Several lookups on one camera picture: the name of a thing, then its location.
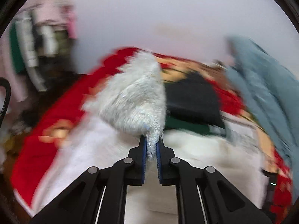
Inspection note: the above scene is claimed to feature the blue-grey quilt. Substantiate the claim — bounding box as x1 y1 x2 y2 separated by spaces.
226 36 298 189

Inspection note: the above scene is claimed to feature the black leather jacket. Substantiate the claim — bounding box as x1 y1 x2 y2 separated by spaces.
165 72 224 128

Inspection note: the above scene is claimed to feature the red floral blanket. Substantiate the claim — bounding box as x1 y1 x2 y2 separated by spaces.
10 47 292 223

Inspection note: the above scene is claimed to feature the clothes rack with garments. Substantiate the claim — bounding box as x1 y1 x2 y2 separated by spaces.
1 0 77 102

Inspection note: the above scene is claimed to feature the white tweed cardigan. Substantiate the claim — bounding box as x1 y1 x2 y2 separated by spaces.
35 51 264 223

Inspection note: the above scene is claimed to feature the black curved cable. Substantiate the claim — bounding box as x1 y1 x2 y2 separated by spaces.
0 77 12 129

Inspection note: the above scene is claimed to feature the green folded sweater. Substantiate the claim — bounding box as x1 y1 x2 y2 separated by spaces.
165 116 226 137

